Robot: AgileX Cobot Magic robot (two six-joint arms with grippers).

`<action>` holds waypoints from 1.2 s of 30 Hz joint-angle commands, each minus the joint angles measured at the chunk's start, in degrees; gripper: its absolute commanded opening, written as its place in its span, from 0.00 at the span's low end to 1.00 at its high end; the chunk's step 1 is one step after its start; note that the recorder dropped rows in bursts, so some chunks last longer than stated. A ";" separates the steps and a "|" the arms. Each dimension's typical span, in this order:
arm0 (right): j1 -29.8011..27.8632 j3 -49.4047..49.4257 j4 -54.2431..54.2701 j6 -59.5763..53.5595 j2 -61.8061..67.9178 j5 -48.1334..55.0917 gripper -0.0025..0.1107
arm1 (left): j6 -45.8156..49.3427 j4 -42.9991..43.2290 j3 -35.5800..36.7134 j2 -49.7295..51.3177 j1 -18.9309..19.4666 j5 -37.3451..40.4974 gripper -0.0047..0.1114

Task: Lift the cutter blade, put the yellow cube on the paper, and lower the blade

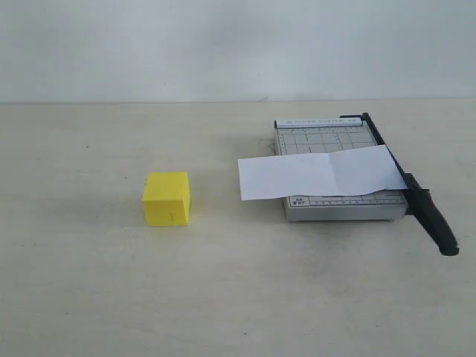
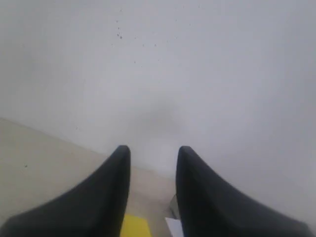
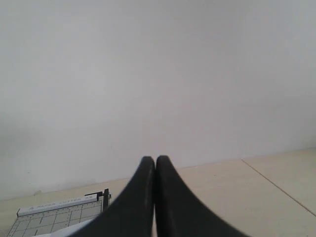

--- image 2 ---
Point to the white paper sheet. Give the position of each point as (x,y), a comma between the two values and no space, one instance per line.
(175,227)

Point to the yellow foam cube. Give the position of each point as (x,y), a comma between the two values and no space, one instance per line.
(134,226)

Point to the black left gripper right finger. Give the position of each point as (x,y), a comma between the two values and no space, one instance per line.
(209,206)

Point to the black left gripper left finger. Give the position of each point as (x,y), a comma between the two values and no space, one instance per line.
(93,208)

